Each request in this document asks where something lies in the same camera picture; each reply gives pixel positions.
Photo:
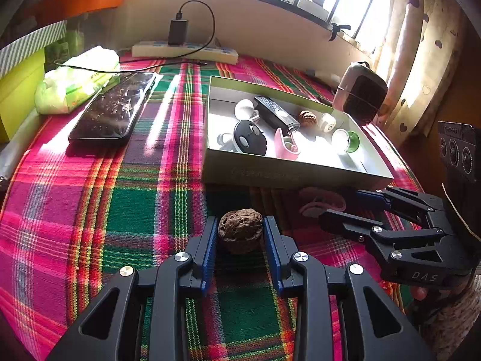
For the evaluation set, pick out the green and white spool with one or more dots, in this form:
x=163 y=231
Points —
x=340 y=141

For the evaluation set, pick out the black round three-button remote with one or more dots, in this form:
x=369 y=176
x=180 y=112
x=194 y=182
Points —
x=250 y=139

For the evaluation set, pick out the pink plastic clip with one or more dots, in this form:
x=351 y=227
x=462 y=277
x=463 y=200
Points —
x=280 y=144

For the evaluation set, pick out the small white round jar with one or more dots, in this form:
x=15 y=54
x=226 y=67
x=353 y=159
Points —
x=327 y=123

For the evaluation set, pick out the small pink desk fan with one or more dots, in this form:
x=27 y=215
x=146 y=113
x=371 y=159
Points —
x=366 y=97

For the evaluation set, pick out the black tablet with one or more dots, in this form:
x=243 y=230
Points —
x=112 y=109

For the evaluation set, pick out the plaid pink green tablecloth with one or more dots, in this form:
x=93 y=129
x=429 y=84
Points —
x=131 y=203

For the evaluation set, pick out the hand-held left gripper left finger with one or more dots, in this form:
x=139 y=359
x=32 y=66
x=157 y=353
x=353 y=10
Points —
x=209 y=259

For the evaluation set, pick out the white cardboard box green rim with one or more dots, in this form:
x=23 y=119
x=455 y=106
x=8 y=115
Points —
x=263 y=175

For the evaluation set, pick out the green box striped lid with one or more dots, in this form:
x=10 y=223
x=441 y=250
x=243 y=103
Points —
x=18 y=82

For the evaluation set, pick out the black charger adapter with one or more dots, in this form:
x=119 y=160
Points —
x=177 y=32

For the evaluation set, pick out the green tissue pack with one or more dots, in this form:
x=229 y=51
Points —
x=75 y=82

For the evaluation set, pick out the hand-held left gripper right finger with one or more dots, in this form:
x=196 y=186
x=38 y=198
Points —
x=271 y=259

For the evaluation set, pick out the white plug adapter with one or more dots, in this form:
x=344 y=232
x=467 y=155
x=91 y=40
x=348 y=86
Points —
x=244 y=108

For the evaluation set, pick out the person's right hand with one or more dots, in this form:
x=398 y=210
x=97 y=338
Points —
x=419 y=294

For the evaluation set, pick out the small silver white keyring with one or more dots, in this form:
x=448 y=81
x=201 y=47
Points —
x=221 y=141

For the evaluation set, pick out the person's right forearm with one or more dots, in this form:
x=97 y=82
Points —
x=451 y=316

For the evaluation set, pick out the cream curtain with hearts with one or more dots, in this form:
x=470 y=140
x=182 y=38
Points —
x=424 y=45

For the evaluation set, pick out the brown walnut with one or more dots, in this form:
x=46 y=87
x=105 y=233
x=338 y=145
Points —
x=308 y=119
x=240 y=231

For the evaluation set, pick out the black rectangular light device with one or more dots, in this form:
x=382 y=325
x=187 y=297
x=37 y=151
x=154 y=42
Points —
x=274 y=114

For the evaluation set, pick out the white power strip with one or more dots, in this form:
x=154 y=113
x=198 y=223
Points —
x=158 y=50

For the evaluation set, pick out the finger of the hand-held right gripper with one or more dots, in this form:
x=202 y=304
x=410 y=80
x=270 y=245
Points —
x=370 y=195
x=345 y=223

